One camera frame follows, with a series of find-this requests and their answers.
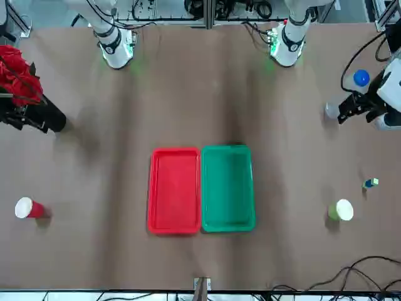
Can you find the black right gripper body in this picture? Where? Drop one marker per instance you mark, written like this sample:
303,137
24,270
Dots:
53,117

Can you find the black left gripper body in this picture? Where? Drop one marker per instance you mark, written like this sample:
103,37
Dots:
365,100

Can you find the red paper cup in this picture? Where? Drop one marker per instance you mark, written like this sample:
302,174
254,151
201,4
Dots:
31,208

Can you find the green paper cup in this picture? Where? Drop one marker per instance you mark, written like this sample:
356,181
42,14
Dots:
343,209

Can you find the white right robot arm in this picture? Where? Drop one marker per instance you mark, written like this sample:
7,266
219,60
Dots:
114,50

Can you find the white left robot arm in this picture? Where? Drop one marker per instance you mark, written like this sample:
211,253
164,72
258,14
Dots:
291,47

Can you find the green plastic tray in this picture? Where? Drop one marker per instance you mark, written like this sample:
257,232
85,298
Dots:
227,188

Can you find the red plastic tray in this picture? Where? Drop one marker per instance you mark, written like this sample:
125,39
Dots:
175,191

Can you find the clear bottle with blue cap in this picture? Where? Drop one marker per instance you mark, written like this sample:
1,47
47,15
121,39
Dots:
361,78

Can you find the red crumpled cloth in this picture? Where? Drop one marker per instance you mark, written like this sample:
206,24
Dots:
15,75

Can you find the small green and blue block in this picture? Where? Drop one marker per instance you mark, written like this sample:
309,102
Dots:
371,182

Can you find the black box on stand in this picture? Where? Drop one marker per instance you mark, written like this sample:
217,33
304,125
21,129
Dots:
393,36

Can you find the aluminium frame post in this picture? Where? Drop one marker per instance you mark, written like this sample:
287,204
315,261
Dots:
208,14

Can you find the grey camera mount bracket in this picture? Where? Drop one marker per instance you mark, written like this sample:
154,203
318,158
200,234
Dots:
202,287

